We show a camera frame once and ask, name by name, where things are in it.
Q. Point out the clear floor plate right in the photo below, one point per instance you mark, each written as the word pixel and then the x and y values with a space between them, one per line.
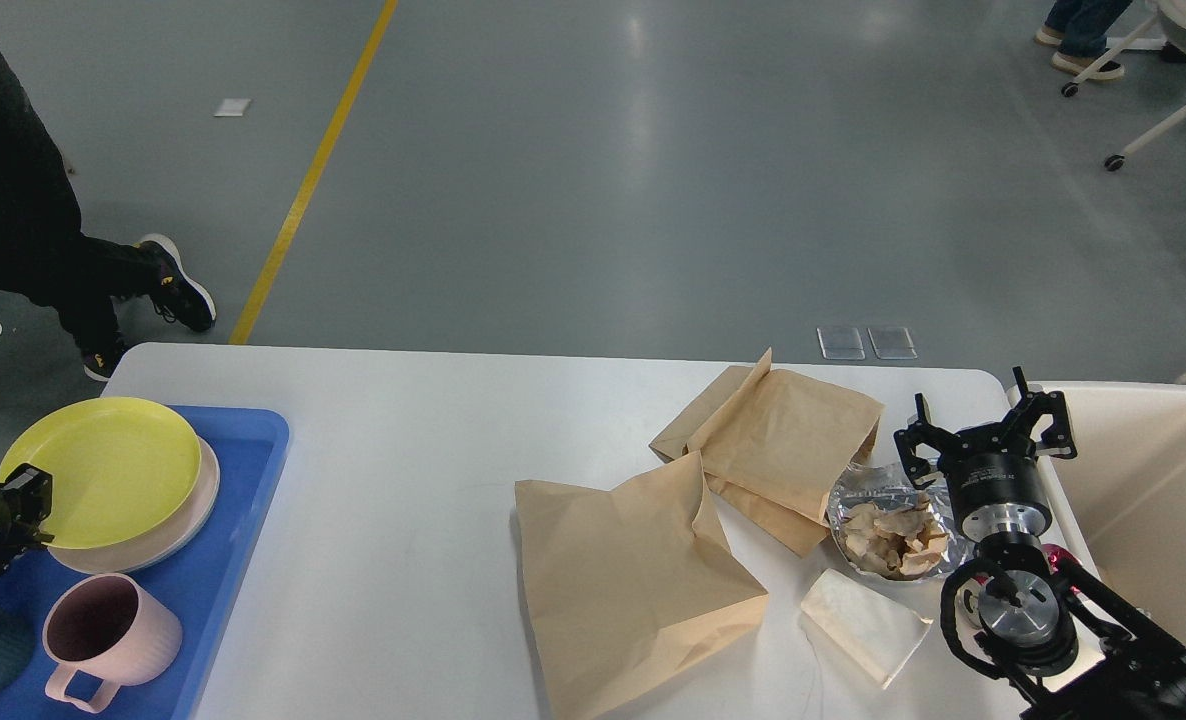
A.
pixel 892 342

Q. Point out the red object under arm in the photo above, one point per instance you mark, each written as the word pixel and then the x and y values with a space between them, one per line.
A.
pixel 1058 558

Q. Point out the clear floor plate left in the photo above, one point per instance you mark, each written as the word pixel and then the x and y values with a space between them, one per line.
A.
pixel 841 343

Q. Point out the person in black clothes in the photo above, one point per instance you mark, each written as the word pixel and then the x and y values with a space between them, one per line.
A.
pixel 46 256

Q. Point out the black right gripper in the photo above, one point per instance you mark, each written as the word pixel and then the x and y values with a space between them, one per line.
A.
pixel 991 474

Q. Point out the white paper napkin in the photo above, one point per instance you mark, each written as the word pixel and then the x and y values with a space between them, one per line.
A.
pixel 878 633

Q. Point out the clear floor plate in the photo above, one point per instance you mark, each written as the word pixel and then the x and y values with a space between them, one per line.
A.
pixel 892 342
pixel 841 343

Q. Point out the yellow plastic plate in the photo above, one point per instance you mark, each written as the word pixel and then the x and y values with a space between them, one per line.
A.
pixel 120 467

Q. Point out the pink ribbed mug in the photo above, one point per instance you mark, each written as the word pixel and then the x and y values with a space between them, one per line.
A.
pixel 105 633

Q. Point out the foil tray with crumpled paper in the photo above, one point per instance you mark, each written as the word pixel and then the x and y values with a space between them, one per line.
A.
pixel 888 529

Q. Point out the blue plastic tray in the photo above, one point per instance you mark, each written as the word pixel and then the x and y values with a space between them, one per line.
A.
pixel 199 583

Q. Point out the beige plastic bin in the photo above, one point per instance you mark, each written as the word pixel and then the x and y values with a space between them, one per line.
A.
pixel 1127 490

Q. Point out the large brown paper bag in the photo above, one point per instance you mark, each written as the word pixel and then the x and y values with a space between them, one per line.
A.
pixel 628 587

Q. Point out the pink plate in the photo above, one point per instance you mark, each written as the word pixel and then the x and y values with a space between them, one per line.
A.
pixel 160 542

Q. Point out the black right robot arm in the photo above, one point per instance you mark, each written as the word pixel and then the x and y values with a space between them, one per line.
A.
pixel 1028 612

